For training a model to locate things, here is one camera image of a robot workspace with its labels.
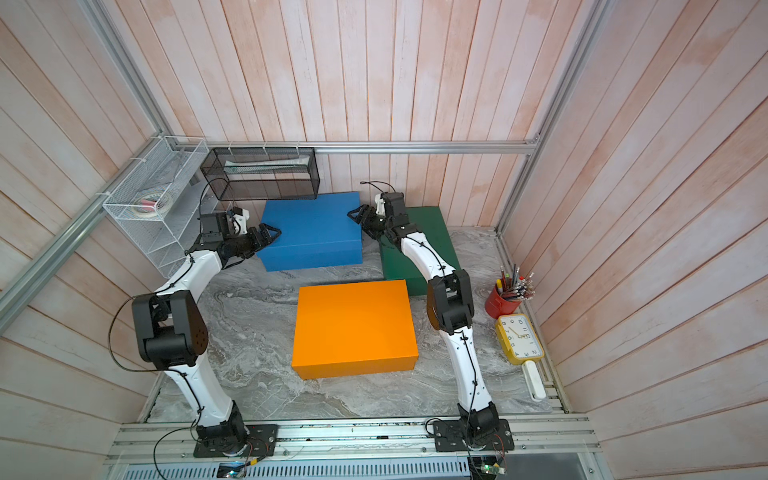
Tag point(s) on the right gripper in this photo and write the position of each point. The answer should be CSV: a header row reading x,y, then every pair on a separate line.
x,y
364,210

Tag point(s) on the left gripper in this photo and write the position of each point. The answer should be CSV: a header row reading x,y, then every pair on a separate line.
x,y
266,235

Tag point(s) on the blue shoebox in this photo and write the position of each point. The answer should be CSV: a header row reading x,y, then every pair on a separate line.
x,y
314,233

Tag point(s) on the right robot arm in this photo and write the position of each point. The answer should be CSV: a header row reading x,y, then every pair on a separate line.
x,y
450,307

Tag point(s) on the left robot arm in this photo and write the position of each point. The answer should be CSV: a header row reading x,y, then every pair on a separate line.
x,y
173,336

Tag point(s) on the paper in black basket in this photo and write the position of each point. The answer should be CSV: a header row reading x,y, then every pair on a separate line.
x,y
269,166

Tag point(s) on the tape roll in shelf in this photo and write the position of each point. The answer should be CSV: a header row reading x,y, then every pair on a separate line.
x,y
152,204

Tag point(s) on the orange shoebox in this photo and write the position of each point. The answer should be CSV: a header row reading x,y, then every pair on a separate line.
x,y
354,329

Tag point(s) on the red pencil cup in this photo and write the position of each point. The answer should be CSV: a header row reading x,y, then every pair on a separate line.
x,y
497,305

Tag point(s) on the pencils in cup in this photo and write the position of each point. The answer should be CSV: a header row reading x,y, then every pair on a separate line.
x,y
513,285

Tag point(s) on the yellow clock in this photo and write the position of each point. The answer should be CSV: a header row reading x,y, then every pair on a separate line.
x,y
518,339

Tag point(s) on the white remote control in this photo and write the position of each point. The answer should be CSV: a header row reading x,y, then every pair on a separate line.
x,y
534,382

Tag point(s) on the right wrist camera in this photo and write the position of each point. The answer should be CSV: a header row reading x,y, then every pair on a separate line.
x,y
380,205

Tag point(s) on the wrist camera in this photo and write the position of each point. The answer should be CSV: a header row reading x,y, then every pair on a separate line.
x,y
380,205
240,219

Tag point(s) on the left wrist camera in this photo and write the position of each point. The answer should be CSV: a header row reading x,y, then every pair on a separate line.
x,y
240,219

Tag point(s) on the black wire mesh basket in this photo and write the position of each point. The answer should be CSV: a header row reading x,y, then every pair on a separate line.
x,y
303,184

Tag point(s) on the white wire mesh shelf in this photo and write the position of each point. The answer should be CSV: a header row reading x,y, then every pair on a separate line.
x,y
171,165

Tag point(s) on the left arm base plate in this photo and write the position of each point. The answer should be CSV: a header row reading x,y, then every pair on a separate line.
x,y
254,440

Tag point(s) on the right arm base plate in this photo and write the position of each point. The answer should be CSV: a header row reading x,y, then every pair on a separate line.
x,y
455,436

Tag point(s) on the aluminium rail frame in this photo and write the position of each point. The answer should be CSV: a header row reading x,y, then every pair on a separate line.
x,y
363,438

